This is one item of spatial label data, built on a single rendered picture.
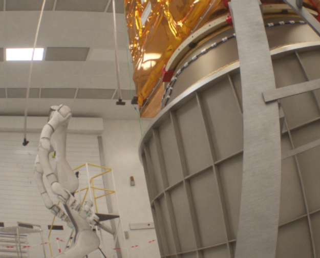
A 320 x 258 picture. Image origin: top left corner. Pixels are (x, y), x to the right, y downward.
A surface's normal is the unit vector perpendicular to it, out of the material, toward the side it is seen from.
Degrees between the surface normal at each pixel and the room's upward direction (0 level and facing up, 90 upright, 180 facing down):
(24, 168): 90
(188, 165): 90
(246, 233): 87
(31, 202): 90
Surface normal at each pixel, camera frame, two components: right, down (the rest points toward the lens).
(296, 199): -0.47, -0.29
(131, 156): 0.38, -0.45
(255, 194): -0.29, -0.41
